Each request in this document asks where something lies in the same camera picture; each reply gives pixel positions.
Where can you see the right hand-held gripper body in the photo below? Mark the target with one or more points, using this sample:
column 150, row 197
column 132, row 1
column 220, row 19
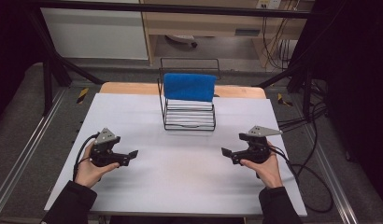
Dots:
column 258, row 146

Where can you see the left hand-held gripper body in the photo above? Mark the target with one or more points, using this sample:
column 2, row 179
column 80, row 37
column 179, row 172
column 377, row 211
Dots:
column 104, row 149

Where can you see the blue towel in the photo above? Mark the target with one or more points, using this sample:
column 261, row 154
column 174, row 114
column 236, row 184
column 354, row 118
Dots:
column 189, row 87

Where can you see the person's right hand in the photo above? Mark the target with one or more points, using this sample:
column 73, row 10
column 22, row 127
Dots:
column 267, row 172

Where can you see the person's left hand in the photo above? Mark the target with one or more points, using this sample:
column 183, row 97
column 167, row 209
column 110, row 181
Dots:
column 87, row 172

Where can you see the white table board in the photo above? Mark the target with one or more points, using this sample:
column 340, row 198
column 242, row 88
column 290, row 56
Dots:
column 180, row 174

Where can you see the yellow black floor tape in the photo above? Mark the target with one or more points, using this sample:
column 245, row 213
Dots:
column 283, row 100
column 82, row 95

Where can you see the wooden table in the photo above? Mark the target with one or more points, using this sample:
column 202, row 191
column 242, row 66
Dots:
column 130, row 88

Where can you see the white cabinet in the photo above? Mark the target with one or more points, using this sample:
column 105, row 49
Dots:
column 93, row 34

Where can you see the white chair base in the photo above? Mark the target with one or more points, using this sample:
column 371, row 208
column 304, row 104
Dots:
column 181, row 38

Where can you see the light wooden desk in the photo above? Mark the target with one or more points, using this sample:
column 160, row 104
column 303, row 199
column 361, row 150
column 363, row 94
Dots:
column 192, row 23

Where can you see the white power strip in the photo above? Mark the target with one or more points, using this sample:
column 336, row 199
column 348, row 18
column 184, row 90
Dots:
column 269, row 3

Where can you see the aluminium floor rail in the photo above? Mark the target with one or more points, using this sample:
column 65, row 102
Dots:
column 27, row 152
column 333, row 174

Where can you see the black metal frame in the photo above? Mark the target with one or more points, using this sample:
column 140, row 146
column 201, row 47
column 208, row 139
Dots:
column 167, row 8

